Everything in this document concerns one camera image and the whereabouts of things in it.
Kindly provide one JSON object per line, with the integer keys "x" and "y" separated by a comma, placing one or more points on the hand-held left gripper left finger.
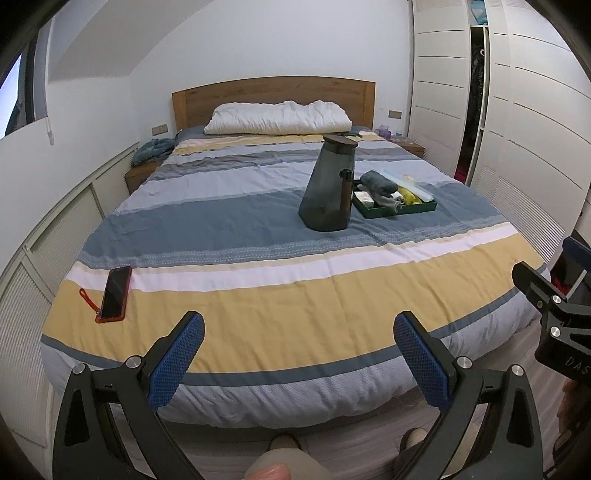
{"x": 178, "y": 364}

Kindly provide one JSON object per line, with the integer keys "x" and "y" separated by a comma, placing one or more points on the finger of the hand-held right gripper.
{"x": 531, "y": 281}
{"x": 579, "y": 253}

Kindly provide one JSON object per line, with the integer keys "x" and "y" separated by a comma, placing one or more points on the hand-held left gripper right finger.
{"x": 422, "y": 364}

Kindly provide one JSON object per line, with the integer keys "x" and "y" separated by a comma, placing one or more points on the green tray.
{"x": 418, "y": 207}

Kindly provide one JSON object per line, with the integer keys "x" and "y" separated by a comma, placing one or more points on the white cloth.
{"x": 398, "y": 198}

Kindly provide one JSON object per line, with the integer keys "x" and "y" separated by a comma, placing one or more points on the white tissue packet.
{"x": 364, "y": 197}

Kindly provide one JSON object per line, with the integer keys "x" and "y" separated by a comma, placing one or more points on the person's left hand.
{"x": 268, "y": 473}

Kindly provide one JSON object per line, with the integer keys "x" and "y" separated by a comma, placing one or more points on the red garment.
{"x": 461, "y": 174}
{"x": 561, "y": 285}

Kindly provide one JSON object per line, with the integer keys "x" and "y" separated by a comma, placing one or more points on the person's right foot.
{"x": 411, "y": 438}

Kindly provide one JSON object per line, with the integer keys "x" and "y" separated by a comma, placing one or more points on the person's foot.
{"x": 411, "y": 438}
{"x": 286, "y": 443}

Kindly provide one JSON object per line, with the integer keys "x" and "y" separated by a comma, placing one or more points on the phone in red case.
{"x": 115, "y": 293}

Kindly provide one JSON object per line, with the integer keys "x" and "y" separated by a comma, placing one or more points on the bed with striped cover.
{"x": 277, "y": 286}

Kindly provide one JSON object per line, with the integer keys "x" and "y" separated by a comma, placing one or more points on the person's left foot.
{"x": 286, "y": 443}

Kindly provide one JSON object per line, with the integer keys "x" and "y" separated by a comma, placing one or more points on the white wardrobe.
{"x": 521, "y": 115}

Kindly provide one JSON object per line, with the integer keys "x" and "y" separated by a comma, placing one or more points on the person's leg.
{"x": 304, "y": 466}

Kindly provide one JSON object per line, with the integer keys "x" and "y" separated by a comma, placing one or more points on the wooden nightstand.
{"x": 413, "y": 148}
{"x": 138, "y": 177}

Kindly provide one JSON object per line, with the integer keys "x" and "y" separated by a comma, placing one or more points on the dark grey pitcher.
{"x": 323, "y": 194}

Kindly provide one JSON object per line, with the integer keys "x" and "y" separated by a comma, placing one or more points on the small purple container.
{"x": 385, "y": 132}

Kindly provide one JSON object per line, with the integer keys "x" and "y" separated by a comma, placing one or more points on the blue crumpled cloth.
{"x": 152, "y": 150}

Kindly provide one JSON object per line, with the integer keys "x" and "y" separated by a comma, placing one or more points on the white pillow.
{"x": 277, "y": 117}

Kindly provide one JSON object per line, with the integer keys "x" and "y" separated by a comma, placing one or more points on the wooden bed headboard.
{"x": 258, "y": 90}

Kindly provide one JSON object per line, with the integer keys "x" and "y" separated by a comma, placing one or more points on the window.
{"x": 14, "y": 92}

